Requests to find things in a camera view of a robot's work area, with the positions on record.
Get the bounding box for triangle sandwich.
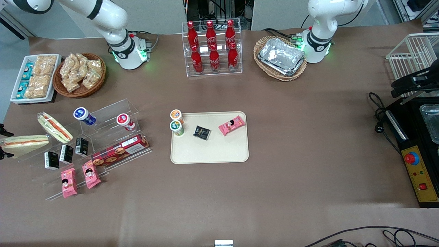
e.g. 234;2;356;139
0;135;50;159
37;112;73;144

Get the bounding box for white rectangular snack tray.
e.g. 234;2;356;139
10;54;62;104

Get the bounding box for beige plastic serving tray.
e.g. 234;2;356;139
170;111;249;164

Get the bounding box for light wicker foil-tray basket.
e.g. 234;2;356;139
253;36;307;81

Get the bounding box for small blue snack pack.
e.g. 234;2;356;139
21;63;34;80
15;81;29;99

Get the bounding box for small black carton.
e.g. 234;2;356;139
75;137;89;157
44;151;60;170
59;144;74;164

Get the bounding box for flat pack of beige crackers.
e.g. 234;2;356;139
33;55;57;76
24;75;52;99

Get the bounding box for pink snack pack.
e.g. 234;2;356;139
82;160;102;189
218;115;246;137
61;167;78;199

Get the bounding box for blue lid cup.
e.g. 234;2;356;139
73;107;97;126

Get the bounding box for clear bag of beige snacks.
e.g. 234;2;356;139
82;60;103;89
67;53;90;76
60;76;82;93

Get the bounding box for brown wicker snack basket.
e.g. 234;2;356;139
53;53;106;98

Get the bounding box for clear acrylic tiered stand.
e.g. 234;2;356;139
15;98;153;201

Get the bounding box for red cookie box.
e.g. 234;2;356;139
91;134;150;167

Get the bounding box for red lid cup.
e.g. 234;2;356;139
116;113;136;131

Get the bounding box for green lid cup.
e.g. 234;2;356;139
169;120;185;137

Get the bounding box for orange lid cup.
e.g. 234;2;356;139
170;109;184;125

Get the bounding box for black snack packet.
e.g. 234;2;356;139
193;125;211;141

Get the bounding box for red cola bottle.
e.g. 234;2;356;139
225;20;236;47
206;21;217;48
209;44;221;72
187;21;199;48
228;42;239;71
191;45;203;73

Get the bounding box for clear acrylic bottle rack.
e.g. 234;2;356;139
182;21;243;77

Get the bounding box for black equipment rack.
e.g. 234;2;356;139
185;0;254;30

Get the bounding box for stack of foil trays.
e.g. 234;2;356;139
258;38;306;77

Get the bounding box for black machine with yellow panel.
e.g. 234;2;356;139
386;96;439;209

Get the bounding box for black arm base cable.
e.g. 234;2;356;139
262;27;311;43

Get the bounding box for black power cable with plug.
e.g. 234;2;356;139
368;92;402;155

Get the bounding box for black floor cables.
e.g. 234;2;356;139
304;226;439;247

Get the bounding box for white wire basket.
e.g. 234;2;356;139
386;33;439;98

